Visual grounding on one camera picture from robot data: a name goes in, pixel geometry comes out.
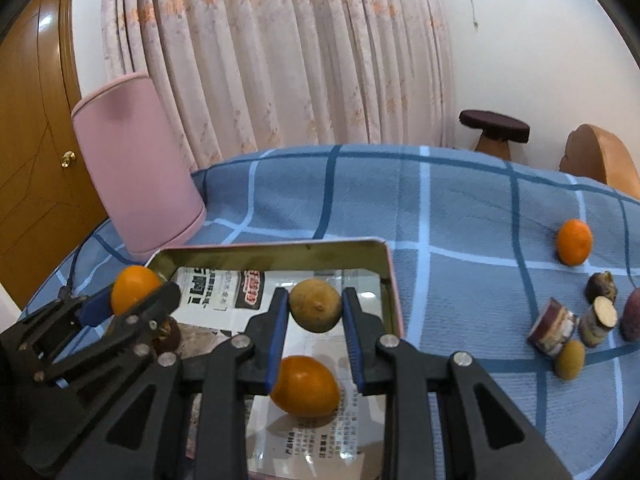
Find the wooden door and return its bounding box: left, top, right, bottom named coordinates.
left=0, top=0, right=111, bottom=311

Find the dark purple taro piece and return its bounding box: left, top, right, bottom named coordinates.
left=585, top=271, right=618, bottom=306

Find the brown round taro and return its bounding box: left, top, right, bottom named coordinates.
left=152, top=316, right=182, bottom=353

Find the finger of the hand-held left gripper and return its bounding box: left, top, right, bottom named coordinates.
left=47, top=281, right=182, bottom=396
left=59, top=284, right=115, bottom=333

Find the dark brown round stool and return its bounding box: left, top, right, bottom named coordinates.
left=459, top=109, right=531, bottom=162

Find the pink floral curtain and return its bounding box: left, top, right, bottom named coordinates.
left=100, top=0, right=456, bottom=171

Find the orange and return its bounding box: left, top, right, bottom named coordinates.
left=269, top=355, right=342, bottom=416
left=556, top=219, right=594, bottom=267
left=110, top=266, right=165, bottom=317

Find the small yellow-green round fruit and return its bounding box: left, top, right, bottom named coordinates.
left=555, top=340, right=587, bottom=381
left=289, top=279, right=344, bottom=333

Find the orange-brown wooden chair back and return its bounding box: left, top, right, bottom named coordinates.
left=559, top=124, right=640, bottom=198

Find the metal tin box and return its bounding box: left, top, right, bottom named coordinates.
left=142, top=238, right=405, bottom=478

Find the whole purple sweet potato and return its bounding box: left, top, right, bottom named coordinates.
left=620, top=287, right=640, bottom=343

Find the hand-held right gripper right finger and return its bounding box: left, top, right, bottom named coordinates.
left=342, top=287, right=571, bottom=480

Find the layered cut sweet potato piece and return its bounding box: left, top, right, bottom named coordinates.
left=526, top=297, right=580, bottom=357

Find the pink cylindrical container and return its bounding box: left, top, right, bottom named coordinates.
left=71, top=72, right=207, bottom=263

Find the printed paper leaflet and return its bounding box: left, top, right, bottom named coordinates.
left=172, top=267, right=386, bottom=476

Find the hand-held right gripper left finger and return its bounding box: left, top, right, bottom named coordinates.
left=60, top=287, right=289, bottom=480

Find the black power cable with plug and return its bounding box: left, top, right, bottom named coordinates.
left=59, top=242, right=88, bottom=301

